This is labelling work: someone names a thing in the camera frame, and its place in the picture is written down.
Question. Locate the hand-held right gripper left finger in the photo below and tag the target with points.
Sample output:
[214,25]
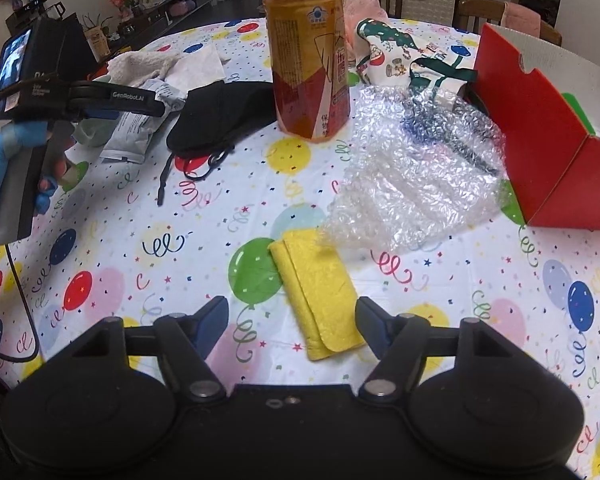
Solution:
[215,321]

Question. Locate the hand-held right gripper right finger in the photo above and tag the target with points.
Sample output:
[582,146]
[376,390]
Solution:
[372,325]

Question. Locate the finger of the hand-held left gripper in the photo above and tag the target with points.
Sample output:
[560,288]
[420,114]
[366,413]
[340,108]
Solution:
[125,100]

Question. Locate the white fluffy towel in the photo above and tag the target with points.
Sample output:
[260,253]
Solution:
[140,65]

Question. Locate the yellow cloth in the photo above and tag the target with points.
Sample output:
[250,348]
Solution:
[315,295]

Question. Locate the white tissue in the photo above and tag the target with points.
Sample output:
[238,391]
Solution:
[200,67]

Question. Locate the black sock with logo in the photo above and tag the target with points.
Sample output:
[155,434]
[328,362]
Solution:
[220,115]

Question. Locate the clear bubble wrap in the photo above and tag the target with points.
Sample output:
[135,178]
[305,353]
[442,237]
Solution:
[405,185]

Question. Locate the white storage box red rim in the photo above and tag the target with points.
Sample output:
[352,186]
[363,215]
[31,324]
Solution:
[530,135]

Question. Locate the grey white packet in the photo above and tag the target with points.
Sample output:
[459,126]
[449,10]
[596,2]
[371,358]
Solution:
[130,135]

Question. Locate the pale green cloth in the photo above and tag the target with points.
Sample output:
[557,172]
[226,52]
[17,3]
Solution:
[92,132]

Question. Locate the dark low cabinet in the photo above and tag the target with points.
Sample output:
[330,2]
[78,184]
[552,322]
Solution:
[150,10]

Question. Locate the amber tea bottle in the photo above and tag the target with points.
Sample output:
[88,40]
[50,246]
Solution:
[305,60]

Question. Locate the sofa with cream cover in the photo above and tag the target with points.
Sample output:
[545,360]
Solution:
[427,7]

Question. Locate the wooden chair with pink cloth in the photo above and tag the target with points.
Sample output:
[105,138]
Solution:
[475,15]

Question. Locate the pink cloth on chair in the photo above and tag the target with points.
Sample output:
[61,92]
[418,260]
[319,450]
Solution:
[522,19]

